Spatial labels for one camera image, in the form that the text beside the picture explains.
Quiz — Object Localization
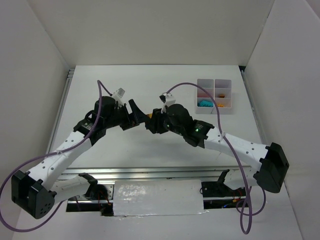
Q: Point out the teal lego plate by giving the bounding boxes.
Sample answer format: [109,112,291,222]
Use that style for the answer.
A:
[197,100,214,108]

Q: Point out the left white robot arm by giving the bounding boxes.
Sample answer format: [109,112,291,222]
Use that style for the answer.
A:
[11,96,150,219]

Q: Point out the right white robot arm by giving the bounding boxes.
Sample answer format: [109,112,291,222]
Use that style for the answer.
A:
[145,104,290,194]

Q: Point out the white compartment organizer tray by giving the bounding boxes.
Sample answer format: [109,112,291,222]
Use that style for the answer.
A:
[195,78,232,115]

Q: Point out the white foil-taped panel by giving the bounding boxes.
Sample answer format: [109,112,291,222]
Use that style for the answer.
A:
[113,179,205,217]

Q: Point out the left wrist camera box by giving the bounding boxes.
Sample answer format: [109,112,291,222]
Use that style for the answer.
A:
[111,88,126,106]

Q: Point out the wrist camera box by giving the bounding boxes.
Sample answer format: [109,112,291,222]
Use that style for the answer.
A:
[159,92,176,114]
[111,88,126,106]

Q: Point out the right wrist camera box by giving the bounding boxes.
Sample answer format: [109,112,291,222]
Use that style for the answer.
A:
[159,92,176,114]

